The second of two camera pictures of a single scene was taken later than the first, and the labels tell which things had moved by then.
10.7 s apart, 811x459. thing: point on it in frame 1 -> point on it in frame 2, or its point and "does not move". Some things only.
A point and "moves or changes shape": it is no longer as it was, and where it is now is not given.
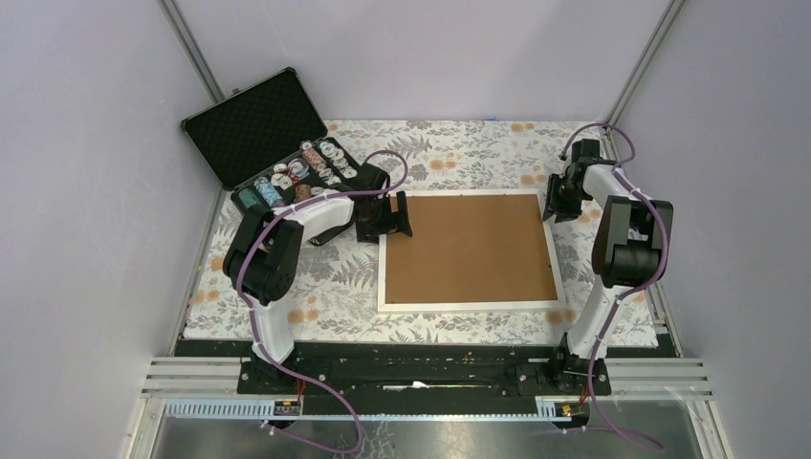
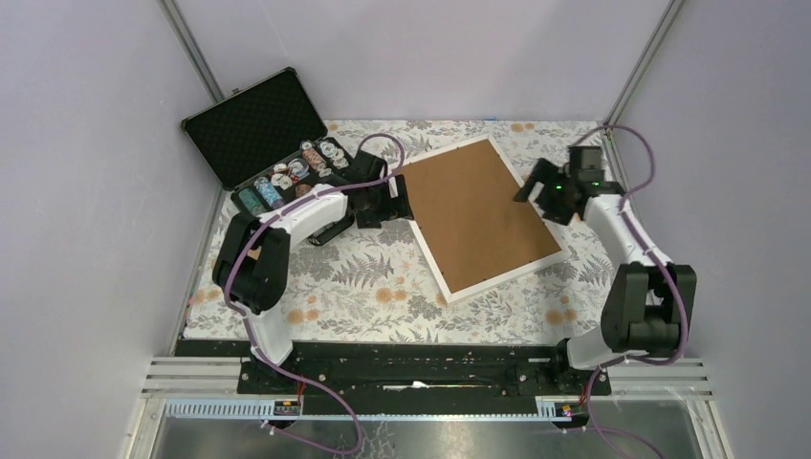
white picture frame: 482,251 moves or changes shape
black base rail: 425,380 does not move
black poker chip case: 268,144 does not move
